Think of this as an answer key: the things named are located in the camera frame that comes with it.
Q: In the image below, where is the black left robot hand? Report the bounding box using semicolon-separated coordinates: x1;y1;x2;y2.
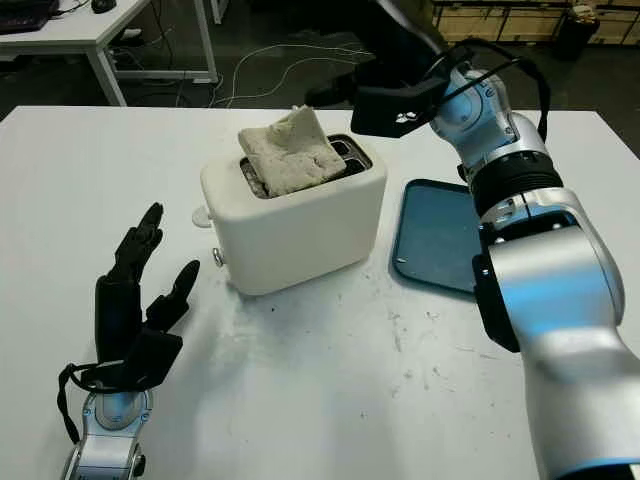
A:
94;201;202;366

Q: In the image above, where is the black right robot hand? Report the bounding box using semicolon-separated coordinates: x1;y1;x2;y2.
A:
304;14;449;109

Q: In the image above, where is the pale slice of bread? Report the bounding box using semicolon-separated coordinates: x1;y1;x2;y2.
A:
237;105;347;199

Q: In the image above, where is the blue plastic tray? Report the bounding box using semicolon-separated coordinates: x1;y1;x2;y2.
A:
388;178;484;294

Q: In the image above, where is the white two-slot toaster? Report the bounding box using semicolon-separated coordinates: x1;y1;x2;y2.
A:
199;132;389;296

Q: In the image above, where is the wooden crate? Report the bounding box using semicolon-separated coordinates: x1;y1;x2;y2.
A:
432;0;640;46

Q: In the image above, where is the black waste bin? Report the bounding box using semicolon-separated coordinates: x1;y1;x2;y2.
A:
557;4;601;61

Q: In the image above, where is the white office desk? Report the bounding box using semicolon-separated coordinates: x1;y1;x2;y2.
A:
0;0;220;107

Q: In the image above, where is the black keyboard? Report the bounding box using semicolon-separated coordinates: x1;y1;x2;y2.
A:
0;0;59;34

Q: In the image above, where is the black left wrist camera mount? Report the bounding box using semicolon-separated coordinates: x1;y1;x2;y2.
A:
79;327;184;391

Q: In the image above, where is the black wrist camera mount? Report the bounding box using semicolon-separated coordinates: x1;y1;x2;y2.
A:
79;327;184;391
349;74;449;140

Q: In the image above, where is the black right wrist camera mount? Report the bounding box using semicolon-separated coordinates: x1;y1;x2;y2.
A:
349;74;449;140

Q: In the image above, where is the white floor cable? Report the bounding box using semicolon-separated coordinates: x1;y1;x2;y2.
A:
214;42;374;107

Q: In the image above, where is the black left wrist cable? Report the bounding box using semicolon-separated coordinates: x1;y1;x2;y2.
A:
57;362;101;446

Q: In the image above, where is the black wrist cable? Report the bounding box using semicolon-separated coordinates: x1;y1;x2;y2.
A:
424;39;551;141
57;362;101;446

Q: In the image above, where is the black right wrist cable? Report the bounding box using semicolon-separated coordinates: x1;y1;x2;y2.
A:
424;39;551;141

